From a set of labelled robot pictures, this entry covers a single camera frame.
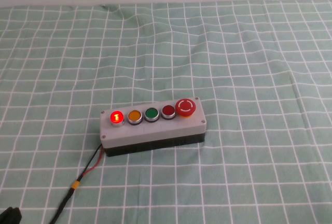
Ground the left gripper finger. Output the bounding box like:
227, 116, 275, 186
0, 207, 22, 224

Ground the lit red indicator button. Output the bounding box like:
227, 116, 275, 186
110, 109, 126, 128

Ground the yellow push button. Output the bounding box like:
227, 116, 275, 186
127, 109, 143, 126

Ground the grey black button box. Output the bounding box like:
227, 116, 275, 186
100, 96, 208, 158

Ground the green push button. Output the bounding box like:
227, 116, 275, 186
144, 107, 160, 123

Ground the dark red push button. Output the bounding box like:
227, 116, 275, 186
161, 104, 177, 121

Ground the red mushroom emergency stop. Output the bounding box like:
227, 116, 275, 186
175, 98, 196, 119

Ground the green white checked tablecloth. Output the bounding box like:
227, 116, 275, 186
0, 0, 332, 224

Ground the black sheathed power cable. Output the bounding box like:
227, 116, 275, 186
49, 187, 76, 224

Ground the thin red wire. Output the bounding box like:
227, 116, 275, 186
81, 148, 105, 179

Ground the thin black wire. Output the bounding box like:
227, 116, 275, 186
78, 143, 103, 181

